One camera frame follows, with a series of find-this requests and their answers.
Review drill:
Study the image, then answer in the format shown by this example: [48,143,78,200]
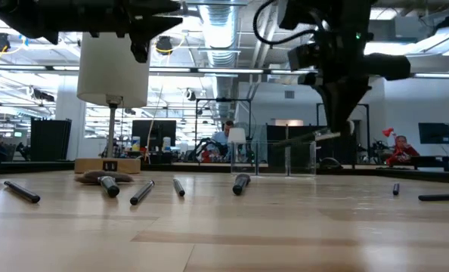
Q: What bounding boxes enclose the black aluminium table frame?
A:
[0,160,449,186]

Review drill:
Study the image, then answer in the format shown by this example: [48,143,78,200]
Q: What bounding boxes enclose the clear acrylic brush organizer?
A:
[230,140,317,178]

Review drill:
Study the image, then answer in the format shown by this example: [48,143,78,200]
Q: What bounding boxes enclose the black cable loop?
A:
[318,156,343,170]

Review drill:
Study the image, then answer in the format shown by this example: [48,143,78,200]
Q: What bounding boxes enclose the large fluffy brown makeup brush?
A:
[74,169,135,199]

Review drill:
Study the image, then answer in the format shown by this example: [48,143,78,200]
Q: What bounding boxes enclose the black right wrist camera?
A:
[287,42,320,73]

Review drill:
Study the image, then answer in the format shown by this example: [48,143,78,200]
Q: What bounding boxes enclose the black wall monitor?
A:
[418,122,449,145]

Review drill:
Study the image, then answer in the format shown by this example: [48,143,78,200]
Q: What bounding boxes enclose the silver ceiling duct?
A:
[200,3,240,122]

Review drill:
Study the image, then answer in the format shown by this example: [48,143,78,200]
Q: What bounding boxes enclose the small white lamp shade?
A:
[228,127,247,145]

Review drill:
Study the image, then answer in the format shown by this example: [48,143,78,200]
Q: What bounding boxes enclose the flat-top silver ferrule makeup brush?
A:
[231,173,252,196]

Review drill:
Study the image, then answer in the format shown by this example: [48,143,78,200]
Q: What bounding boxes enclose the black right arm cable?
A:
[252,0,318,47]

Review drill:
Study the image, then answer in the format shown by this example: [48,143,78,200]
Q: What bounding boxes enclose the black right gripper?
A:
[310,29,373,131]

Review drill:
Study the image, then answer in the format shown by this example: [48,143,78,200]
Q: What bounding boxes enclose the white shade wooden base lamp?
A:
[74,32,151,175]

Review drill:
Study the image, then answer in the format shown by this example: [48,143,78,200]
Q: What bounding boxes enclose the black metal frame stand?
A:
[316,102,371,164]

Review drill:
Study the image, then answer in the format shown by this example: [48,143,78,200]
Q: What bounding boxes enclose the black partition panel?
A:
[30,118,73,162]
[265,124,361,165]

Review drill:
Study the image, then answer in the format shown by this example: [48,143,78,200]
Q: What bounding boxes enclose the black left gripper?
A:
[90,0,184,39]

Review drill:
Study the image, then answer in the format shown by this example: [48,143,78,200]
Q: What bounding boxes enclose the person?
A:
[385,134,421,167]
[211,119,236,152]

